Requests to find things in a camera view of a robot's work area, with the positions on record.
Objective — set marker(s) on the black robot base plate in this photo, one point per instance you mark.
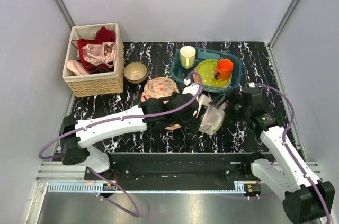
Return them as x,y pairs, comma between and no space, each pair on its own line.
218,166

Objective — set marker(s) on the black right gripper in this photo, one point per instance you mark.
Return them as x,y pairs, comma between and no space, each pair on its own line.
233,98

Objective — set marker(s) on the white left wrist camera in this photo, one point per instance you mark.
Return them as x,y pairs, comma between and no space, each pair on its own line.
192,88

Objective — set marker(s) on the beige ceramic bowl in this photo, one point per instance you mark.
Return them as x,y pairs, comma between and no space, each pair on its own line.
135,72

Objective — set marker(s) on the white mesh cylindrical laundry bag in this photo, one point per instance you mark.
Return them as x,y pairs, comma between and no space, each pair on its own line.
213,117

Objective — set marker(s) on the cream ceramic cup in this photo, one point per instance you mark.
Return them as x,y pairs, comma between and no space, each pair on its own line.
187,56

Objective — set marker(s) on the wicker laundry basket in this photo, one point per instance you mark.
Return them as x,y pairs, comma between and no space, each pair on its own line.
94,84

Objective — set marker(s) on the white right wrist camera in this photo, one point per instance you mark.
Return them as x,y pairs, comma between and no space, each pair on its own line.
251,85

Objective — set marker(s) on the red lace bra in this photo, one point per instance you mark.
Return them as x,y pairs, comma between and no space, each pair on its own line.
102,35

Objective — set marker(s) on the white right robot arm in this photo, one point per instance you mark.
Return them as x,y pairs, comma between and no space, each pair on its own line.
305,197

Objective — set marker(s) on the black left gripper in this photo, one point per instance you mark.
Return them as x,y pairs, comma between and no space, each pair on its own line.
192,123

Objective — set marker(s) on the teal plastic dish tray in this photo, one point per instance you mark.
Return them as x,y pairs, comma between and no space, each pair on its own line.
179,73

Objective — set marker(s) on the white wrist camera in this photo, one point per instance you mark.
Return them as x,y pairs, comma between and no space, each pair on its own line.
192,88
251,85

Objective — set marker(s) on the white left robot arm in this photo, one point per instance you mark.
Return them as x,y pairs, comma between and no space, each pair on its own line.
79,137

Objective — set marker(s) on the orange mug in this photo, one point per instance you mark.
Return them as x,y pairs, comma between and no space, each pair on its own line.
224,69

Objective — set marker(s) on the pink satin garment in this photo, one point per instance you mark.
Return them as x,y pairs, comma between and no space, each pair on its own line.
95,59

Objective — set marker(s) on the green polka dot plate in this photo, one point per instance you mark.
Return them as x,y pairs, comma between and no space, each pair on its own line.
206,69

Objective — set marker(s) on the aluminium frame rail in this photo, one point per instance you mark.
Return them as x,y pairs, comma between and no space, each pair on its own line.
72,178

